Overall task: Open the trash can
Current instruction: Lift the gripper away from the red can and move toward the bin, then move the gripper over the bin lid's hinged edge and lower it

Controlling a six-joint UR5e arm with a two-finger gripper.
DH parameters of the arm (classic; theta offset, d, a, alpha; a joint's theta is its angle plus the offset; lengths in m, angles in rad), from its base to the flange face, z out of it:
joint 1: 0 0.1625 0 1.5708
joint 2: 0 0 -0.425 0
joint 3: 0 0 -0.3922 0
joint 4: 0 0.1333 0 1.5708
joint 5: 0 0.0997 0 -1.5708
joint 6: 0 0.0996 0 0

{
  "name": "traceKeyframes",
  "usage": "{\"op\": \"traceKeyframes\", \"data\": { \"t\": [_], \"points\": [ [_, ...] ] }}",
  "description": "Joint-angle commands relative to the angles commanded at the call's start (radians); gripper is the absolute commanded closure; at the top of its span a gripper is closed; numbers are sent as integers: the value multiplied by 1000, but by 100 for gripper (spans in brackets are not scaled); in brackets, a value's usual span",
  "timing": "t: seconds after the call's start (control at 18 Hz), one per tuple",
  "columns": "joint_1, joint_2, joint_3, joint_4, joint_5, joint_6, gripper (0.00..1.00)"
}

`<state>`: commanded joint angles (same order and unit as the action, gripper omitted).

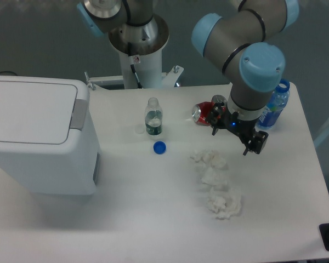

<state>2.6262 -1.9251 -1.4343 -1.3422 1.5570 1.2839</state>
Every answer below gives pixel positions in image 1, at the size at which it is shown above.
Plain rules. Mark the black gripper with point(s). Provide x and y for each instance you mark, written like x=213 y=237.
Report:
x=219 y=117

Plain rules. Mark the white push-button trash can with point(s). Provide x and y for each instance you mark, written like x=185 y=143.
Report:
x=48 y=142

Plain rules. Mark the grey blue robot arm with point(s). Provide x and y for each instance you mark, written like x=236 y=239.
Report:
x=237 y=47

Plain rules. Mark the crushed red soda can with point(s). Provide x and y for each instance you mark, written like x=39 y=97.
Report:
x=201 y=110

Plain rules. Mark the crumpled white tissue upper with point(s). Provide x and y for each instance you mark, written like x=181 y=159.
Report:
x=211 y=158

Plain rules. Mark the crumpled white tissue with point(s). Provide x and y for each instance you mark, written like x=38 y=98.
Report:
x=211 y=158
x=215 y=178
x=224 y=204

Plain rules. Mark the crumpled white tissue middle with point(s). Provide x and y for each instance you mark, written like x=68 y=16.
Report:
x=215 y=178

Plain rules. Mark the blue plastic drink bottle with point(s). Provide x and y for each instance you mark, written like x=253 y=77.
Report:
x=275 y=106

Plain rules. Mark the crumpled white tissue lower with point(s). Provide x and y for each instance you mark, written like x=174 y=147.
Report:
x=224 y=204

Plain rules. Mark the blue bottle cap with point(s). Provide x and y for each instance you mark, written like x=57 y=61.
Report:
x=159 y=147

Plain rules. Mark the clear green-label plastic bottle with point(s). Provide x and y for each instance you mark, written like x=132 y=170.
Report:
x=153 y=117

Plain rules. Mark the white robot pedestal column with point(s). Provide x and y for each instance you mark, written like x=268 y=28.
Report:
x=140 y=49

